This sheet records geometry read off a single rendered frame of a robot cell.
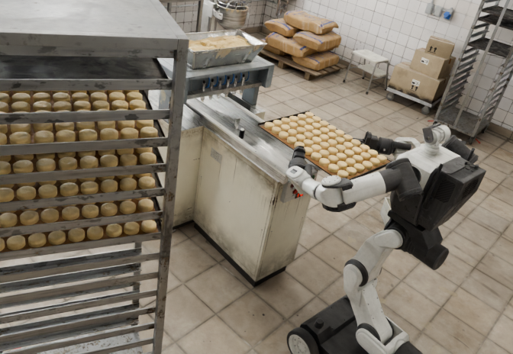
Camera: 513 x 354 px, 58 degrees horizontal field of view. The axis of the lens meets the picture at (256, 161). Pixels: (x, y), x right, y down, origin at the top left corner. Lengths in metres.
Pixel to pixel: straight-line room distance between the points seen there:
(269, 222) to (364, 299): 0.65
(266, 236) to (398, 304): 1.06
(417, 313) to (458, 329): 0.25
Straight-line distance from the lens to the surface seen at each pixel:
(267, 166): 2.54
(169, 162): 1.39
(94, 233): 1.59
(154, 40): 1.22
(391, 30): 6.82
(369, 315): 2.58
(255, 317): 2.90
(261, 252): 2.81
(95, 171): 1.40
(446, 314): 3.42
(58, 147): 1.35
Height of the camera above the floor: 2.19
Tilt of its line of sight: 31 degrees down
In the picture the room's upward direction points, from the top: 11 degrees clockwise
